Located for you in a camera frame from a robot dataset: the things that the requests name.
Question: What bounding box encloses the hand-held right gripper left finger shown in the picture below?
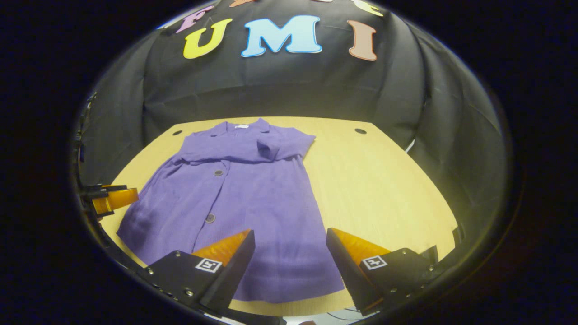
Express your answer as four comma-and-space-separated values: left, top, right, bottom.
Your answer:
144, 229, 256, 316

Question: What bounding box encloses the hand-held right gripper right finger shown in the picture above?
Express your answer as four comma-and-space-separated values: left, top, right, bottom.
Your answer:
326, 227, 439, 316

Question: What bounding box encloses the purple button shirt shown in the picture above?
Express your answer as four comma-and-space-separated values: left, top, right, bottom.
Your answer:
117, 118, 346, 304

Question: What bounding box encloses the black backdrop cloth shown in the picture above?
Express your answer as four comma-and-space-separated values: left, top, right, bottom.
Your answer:
77, 0, 508, 235

